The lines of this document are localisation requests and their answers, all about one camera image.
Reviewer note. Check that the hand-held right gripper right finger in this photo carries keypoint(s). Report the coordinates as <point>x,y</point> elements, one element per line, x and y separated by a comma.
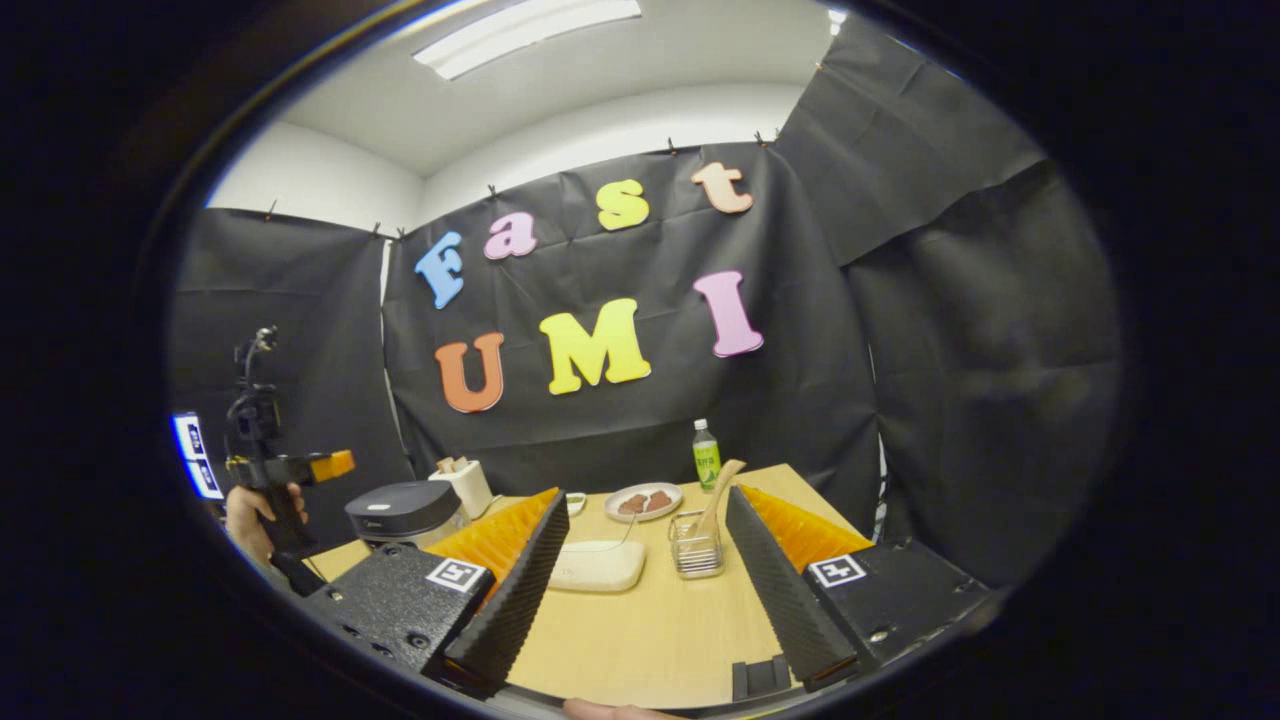
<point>780,590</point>

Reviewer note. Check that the computer monitor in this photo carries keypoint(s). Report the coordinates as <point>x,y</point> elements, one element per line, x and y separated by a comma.
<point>198,460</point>

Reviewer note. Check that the cream utensil box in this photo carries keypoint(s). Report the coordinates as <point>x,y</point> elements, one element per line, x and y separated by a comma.
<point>470,488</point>

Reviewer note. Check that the dark grey rice cooker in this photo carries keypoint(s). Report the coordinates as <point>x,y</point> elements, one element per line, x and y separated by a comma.
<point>400,510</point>

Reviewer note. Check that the brown meat piece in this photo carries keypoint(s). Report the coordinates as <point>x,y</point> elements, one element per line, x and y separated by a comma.
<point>632,504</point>
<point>659,501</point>

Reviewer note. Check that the green tea bottle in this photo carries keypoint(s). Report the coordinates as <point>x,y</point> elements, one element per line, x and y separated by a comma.
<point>707,462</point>

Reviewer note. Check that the white round plate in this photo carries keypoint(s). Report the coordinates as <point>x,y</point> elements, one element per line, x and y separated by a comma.
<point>612,510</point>

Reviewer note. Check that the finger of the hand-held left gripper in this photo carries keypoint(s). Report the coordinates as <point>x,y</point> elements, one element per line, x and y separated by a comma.
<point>332,466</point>

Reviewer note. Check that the black plastic bracket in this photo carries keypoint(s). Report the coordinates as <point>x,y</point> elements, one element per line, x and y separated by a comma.
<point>760,678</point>

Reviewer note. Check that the white divided bean dish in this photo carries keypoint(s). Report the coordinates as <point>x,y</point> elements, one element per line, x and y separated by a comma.
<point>577,504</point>

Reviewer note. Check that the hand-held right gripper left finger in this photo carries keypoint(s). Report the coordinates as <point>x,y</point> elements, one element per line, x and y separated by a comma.
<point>510,600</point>

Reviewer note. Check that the wooden spoon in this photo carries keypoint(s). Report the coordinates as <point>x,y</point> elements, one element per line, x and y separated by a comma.
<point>722,490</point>

